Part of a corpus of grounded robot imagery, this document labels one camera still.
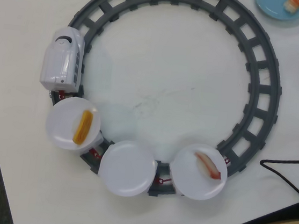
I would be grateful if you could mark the orange white salmon sushi piece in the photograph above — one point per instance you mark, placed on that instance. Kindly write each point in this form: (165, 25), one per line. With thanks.
(292, 4)

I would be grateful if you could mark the yellow egg sushi piece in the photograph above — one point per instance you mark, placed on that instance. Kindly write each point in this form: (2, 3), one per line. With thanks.
(83, 127)

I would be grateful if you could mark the red white crab sushi piece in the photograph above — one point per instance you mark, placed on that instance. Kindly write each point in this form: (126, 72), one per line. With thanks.
(208, 166)

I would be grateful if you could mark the white plate carrying crab sushi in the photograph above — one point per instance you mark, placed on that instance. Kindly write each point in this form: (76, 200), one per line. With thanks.
(190, 181)

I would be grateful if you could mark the white plate carrying egg sushi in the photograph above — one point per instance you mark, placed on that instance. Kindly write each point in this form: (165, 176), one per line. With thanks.
(61, 123)

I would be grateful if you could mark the white Shinkansen toy locomotive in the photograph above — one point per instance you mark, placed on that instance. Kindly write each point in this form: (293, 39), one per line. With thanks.
(60, 64)

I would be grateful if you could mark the blue dish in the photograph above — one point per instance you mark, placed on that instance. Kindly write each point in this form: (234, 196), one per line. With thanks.
(272, 7)

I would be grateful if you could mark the white wagon under egg plate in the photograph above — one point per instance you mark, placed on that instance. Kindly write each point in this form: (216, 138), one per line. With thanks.
(97, 139)

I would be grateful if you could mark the empty white plate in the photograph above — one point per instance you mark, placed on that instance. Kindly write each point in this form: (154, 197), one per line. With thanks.
(128, 169)

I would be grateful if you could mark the white wagon under crab plate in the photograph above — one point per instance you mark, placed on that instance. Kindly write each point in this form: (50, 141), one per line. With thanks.
(174, 189)

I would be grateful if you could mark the grey circular toy train track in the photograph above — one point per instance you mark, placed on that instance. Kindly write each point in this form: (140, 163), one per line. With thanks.
(277, 86)

